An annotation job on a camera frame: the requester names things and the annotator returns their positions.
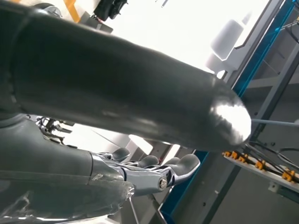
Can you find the large yellow tape outline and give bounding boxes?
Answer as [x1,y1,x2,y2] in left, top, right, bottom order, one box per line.
[63,0,82,24]

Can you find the blue trimmed ceiling fixture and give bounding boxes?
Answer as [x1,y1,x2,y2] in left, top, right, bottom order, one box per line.
[160,0,299,224]

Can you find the white rounded ceiling lamp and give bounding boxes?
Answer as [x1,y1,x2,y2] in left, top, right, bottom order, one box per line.
[205,18,245,75]

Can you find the cable tray with yellow clips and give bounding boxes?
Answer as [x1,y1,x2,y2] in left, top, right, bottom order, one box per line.
[222,150,299,194]

